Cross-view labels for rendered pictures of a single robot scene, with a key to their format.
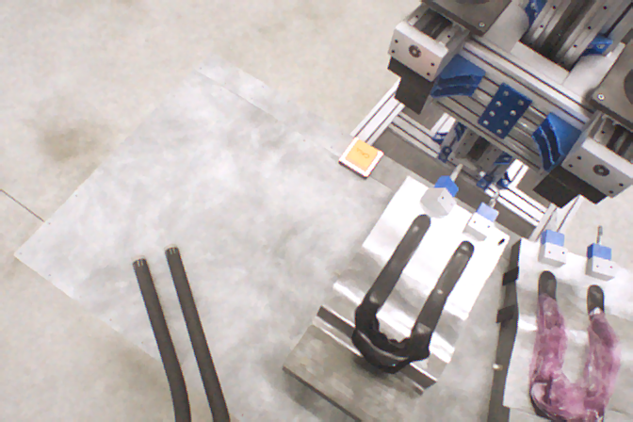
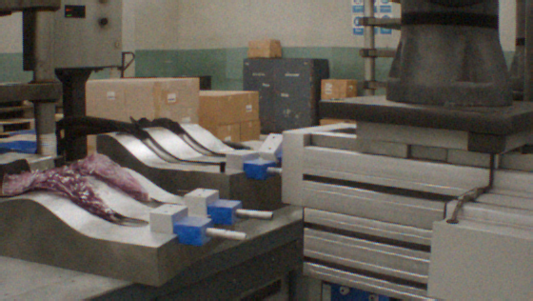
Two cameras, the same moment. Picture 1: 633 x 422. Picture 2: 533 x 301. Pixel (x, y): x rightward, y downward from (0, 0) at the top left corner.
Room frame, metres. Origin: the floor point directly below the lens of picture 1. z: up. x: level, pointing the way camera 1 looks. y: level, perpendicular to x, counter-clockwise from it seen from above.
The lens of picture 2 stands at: (0.76, -1.37, 1.08)
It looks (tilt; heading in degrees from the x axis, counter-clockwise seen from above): 9 degrees down; 102
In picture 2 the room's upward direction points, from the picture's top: straight up
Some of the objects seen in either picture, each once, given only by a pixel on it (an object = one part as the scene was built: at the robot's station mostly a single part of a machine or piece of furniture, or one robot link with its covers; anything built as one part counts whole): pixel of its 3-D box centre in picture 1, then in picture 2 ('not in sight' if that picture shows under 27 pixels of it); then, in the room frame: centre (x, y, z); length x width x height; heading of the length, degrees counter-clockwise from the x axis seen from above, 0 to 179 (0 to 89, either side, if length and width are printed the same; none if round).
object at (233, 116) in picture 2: not in sight; (193, 127); (-1.37, 4.62, 0.37); 1.20 x 0.82 x 0.74; 163
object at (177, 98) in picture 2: not in sight; (132, 128); (-1.64, 3.65, 0.47); 1.22 x 0.80 x 0.94; 159
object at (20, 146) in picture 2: not in sight; (23, 157); (-2.28, 2.67, 0.32); 0.60 x 0.41 x 0.22; 161
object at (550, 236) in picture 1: (552, 237); (230, 212); (0.52, -0.55, 0.86); 0.13 x 0.05 x 0.05; 173
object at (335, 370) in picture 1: (401, 299); (178, 162); (0.31, -0.22, 0.87); 0.50 x 0.26 x 0.14; 156
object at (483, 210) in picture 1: (486, 213); (264, 170); (0.54, -0.38, 0.89); 0.13 x 0.05 x 0.05; 156
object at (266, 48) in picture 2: not in sight; (264, 49); (-1.13, 7.08, 1.26); 0.42 x 0.33 x 0.29; 155
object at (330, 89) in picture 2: not in sight; (351, 110); (0.20, 6.59, 0.42); 0.86 x 0.33 x 0.83; 155
